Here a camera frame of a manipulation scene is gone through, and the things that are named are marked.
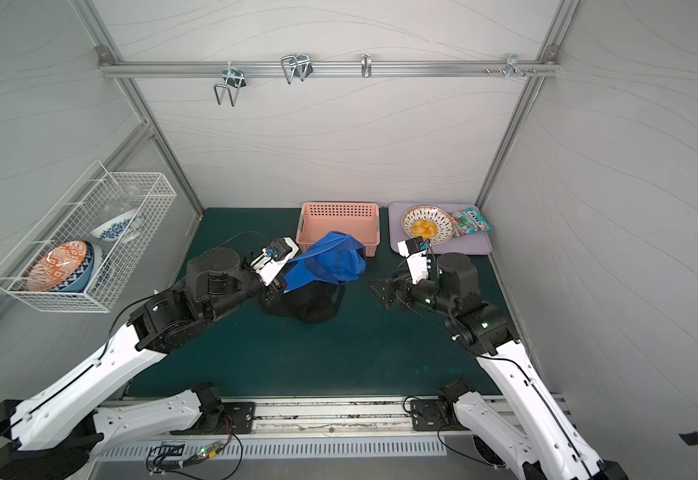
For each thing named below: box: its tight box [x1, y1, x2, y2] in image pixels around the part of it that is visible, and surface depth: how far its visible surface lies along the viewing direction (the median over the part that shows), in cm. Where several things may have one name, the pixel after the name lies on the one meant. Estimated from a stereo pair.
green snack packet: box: [450, 207, 494, 237], surface depth 117 cm
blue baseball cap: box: [284, 232, 367, 293], surface depth 73 cm
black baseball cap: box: [265, 281, 346, 324], surface depth 92 cm
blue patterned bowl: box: [90, 208, 143, 243], surface depth 66 cm
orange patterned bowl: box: [26, 240, 95, 293], surface depth 60 cm
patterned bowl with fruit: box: [402, 205, 455, 245], surface depth 117 cm
